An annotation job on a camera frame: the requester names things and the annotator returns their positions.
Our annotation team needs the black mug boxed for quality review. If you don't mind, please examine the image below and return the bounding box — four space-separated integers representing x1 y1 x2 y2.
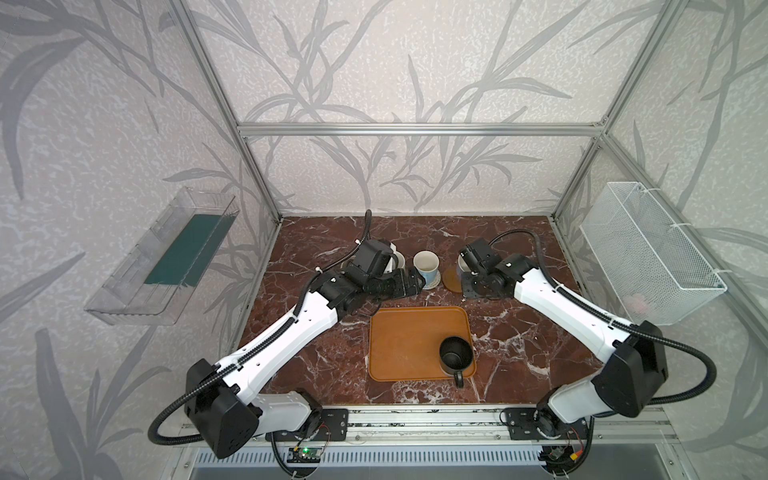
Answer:
439 336 474 389

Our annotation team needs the clear plastic wall bin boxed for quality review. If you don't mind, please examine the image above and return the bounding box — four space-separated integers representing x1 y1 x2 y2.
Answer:
85 187 240 326

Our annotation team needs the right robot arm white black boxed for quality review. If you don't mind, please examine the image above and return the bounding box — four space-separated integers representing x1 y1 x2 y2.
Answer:
460 239 717 439

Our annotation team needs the pink object in basket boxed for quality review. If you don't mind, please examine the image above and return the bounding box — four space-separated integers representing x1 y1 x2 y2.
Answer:
622 293 655 322

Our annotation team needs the right electronics board with wires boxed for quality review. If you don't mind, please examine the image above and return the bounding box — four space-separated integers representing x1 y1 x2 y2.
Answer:
539 445 584 469

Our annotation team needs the white speckled mug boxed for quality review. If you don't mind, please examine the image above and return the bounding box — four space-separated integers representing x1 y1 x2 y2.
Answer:
384 243 406 273

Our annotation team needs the round wooden saucer coaster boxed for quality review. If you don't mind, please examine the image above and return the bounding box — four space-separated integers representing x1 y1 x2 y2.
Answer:
441 266 463 294

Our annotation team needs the orange rectangular tray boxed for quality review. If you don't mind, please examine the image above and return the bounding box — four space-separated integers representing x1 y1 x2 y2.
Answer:
368 306 472 382

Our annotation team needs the light blue mug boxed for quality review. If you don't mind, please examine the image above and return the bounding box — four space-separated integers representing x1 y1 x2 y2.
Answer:
413 250 440 283

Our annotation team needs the green circuit board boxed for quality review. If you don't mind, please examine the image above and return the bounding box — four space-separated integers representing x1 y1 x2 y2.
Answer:
286 447 324 464

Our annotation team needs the purple mug white inside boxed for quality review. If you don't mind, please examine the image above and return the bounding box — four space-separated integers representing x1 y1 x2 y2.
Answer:
456 255 471 277

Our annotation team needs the white wire mesh basket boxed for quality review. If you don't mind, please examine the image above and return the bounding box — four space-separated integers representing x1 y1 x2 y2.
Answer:
580 182 727 326

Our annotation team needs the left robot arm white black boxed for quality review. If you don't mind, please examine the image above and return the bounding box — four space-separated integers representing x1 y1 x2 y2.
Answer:
147 239 427 459

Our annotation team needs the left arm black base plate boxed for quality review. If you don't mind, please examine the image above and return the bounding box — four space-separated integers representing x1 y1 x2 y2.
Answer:
265 408 349 442

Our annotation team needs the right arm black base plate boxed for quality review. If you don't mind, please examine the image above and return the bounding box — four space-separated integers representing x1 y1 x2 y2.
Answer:
499 407 590 440

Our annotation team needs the woven multicolour round coaster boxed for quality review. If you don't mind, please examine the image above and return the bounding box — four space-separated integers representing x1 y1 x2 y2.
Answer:
423 271 442 290

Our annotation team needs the aluminium front rail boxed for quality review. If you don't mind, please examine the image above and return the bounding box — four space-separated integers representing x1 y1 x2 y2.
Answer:
331 404 681 447

